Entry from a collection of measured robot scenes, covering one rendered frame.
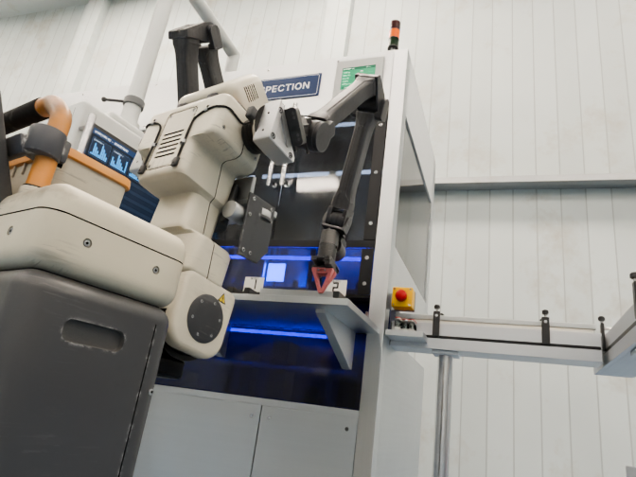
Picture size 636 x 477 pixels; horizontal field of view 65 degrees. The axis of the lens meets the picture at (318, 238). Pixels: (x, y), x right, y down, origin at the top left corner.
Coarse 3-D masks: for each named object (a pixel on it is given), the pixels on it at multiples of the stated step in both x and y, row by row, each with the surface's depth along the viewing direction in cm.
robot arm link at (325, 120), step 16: (368, 80) 147; (336, 96) 140; (352, 96) 140; (368, 96) 148; (384, 96) 155; (320, 112) 131; (336, 112) 133; (368, 112) 157; (320, 128) 123; (320, 144) 125
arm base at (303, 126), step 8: (288, 112) 114; (296, 112) 112; (288, 120) 114; (296, 120) 113; (304, 120) 120; (288, 128) 115; (296, 128) 114; (304, 128) 120; (296, 136) 114; (304, 136) 114; (296, 144) 115
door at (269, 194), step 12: (264, 156) 219; (264, 168) 216; (276, 168) 214; (264, 180) 214; (276, 180) 212; (264, 192) 212; (276, 192) 209; (276, 204) 207; (228, 228) 211; (240, 228) 209
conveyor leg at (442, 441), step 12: (444, 360) 175; (444, 372) 174; (444, 384) 172; (444, 396) 171; (444, 408) 170; (444, 420) 168; (444, 432) 167; (444, 444) 166; (444, 456) 164; (444, 468) 163
